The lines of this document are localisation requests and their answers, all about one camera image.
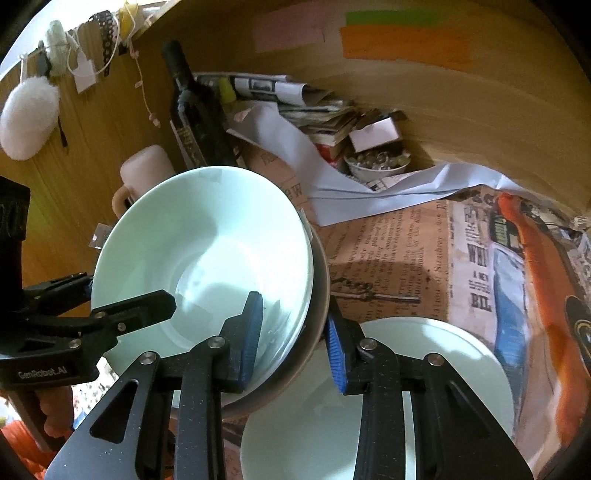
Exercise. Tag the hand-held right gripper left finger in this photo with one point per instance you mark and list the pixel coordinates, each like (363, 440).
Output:
(251, 337)

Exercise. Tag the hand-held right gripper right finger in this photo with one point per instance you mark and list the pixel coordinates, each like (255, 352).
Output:
(334, 355)

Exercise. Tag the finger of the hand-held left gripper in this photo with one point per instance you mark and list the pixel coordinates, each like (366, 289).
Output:
(60, 288)
(143, 307)

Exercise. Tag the pale pink bowl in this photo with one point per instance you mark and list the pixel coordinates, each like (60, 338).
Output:
(319, 295)

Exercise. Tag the mint green bowl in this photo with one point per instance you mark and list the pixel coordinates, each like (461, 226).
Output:
(207, 240)

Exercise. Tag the mint green plate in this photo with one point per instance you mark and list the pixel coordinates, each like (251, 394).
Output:
(438, 369)

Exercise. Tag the person's left forearm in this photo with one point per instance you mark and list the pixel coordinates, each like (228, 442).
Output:
(18, 447)

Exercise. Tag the person's left hand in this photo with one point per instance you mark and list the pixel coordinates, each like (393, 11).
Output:
(57, 413)

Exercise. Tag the white mug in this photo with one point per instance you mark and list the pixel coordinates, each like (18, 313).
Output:
(147, 170)

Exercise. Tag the white paper sheet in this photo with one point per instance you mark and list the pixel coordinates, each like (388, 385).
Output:
(332, 184)

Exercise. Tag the white fluffy pompom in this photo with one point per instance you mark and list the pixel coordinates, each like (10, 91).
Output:
(27, 117)

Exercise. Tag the dark wine bottle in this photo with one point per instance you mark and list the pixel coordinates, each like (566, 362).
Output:
(198, 120)

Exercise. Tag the small bowl of shells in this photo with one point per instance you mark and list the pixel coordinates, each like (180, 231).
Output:
(376, 164)

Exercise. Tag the colourful printed newspaper sheet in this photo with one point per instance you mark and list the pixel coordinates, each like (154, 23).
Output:
(531, 277)

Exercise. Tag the white hanging tag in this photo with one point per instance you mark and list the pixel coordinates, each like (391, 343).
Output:
(86, 77)

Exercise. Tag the stack of books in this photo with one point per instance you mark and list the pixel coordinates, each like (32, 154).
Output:
(328, 127)

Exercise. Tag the white card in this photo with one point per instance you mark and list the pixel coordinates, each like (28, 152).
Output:
(374, 133)

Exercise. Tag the white fluffy headband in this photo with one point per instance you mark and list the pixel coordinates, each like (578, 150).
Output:
(58, 46)

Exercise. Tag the black lace headband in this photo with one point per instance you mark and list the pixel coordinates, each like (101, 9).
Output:
(108, 41)

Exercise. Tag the yellow hair accessory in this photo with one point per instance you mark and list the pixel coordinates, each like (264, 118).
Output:
(128, 18)

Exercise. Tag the pink sticky note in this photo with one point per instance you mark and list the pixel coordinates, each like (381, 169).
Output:
(288, 30)

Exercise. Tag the orange sticky note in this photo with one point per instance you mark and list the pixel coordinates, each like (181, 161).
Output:
(406, 48)

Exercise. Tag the green sticky note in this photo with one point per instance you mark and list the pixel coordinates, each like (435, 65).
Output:
(392, 17)

